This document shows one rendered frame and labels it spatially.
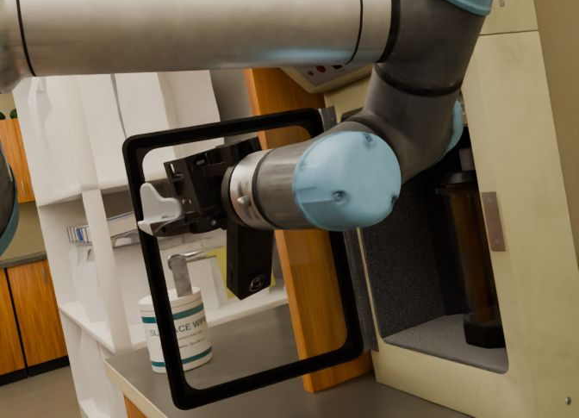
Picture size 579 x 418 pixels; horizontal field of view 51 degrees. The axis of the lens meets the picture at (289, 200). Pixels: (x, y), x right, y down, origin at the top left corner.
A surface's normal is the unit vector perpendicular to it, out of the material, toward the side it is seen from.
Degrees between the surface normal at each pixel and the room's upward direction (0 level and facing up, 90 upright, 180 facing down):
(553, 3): 90
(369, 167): 91
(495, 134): 90
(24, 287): 90
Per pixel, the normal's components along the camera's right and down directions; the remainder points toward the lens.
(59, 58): 0.20, 0.84
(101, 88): 0.38, -0.15
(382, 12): 0.25, 0.34
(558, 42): -0.86, 0.19
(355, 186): 0.59, -0.05
